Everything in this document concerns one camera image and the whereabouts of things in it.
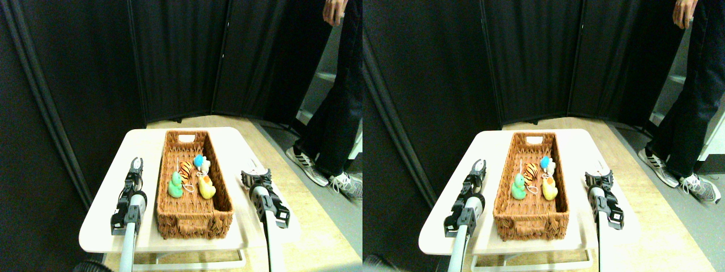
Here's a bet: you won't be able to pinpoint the brown wicker basket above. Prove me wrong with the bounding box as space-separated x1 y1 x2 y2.
156 130 235 239
493 131 570 241

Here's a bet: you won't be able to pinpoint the low white table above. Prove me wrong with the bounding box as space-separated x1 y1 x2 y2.
79 127 301 270
419 129 641 270

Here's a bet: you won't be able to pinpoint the person's hand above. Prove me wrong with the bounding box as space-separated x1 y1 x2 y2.
323 0 347 27
673 0 698 29

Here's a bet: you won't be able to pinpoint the orange tiger toy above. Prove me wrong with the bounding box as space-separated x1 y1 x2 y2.
523 163 540 194
179 161 197 193

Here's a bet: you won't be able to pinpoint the black bracket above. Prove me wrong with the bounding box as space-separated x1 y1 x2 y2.
608 201 625 230

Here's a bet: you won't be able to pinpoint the curtain stand pole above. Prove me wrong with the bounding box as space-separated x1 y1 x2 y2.
362 34 438 209
3 0 94 207

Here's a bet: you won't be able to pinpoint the black ribbed hose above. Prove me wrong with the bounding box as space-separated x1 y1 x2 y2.
72 261 111 272

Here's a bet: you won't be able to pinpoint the person's legs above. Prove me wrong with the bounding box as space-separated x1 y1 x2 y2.
285 0 363 202
637 0 725 205

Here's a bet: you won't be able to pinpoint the yellow duck toy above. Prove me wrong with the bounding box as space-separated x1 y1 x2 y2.
197 175 217 199
541 177 559 201

